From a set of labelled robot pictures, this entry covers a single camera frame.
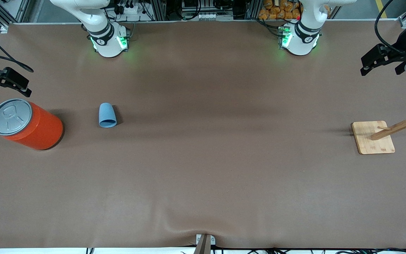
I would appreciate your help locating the light blue plastic cup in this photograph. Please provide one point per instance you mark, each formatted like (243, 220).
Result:
(107, 114)

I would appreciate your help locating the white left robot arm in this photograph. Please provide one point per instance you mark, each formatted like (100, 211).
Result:
(305, 38)

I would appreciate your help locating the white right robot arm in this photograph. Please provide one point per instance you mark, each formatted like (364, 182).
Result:
(100, 31)

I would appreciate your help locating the wooden cup rack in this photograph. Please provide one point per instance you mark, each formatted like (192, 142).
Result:
(372, 139)

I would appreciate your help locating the orange can-shaped container grey lid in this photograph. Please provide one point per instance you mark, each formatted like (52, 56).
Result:
(44, 130)

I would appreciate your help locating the orange snack bag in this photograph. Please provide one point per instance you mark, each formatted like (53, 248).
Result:
(280, 12)

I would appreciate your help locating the white power strip with plugs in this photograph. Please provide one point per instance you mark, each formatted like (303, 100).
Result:
(127, 7)

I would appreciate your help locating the brown table cover mat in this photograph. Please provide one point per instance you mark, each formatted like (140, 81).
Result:
(203, 176)

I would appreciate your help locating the grey metal camera bracket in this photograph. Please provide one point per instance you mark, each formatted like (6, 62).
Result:
(204, 243)

